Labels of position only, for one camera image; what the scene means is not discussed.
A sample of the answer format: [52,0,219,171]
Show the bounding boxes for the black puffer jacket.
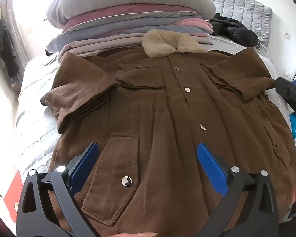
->
[208,13,260,49]

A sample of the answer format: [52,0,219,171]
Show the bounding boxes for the brown jacket with fur collar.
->
[40,29,296,235]

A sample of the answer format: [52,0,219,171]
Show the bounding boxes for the light grey folded duvet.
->
[46,0,215,29]

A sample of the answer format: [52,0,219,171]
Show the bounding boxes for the pink folded cloth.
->
[170,18,214,37]

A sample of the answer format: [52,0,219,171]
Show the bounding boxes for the person's left hand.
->
[113,232,159,237]

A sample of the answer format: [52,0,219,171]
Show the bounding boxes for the striped curtain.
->
[5,0,30,67]

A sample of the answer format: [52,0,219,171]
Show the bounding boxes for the grey quilted headboard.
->
[189,0,273,48]

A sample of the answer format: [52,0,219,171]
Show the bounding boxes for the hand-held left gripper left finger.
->
[17,142,101,237]

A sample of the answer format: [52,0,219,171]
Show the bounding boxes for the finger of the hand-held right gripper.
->
[275,77,296,115]

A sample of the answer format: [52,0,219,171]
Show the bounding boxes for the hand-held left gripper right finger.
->
[195,142,280,237]

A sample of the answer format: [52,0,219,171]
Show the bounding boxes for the red box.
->
[4,171,24,219]

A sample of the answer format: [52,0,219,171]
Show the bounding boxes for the mauve folded blanket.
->
[62,4,198,34]

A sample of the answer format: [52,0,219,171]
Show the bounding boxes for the dark hanging clothes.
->
[0,18,21,80]

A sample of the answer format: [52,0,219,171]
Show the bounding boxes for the beige folded blanket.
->
[57,33,213,58]

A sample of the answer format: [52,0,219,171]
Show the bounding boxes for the white bed mattress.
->
[13,33,296,185]

